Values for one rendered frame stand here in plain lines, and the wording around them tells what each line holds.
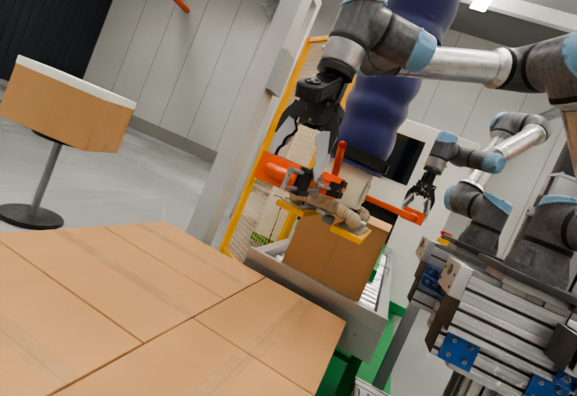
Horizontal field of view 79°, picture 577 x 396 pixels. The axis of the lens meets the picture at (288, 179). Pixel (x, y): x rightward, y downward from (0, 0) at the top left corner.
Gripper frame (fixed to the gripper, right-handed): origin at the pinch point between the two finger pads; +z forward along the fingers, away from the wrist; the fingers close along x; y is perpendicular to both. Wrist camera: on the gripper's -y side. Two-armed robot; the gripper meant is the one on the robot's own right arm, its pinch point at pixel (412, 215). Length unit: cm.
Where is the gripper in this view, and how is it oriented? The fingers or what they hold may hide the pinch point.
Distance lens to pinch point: 150.7
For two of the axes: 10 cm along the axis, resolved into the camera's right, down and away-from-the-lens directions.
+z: -3.9, 9.2, 0.5
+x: 8.7, 3.8, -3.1
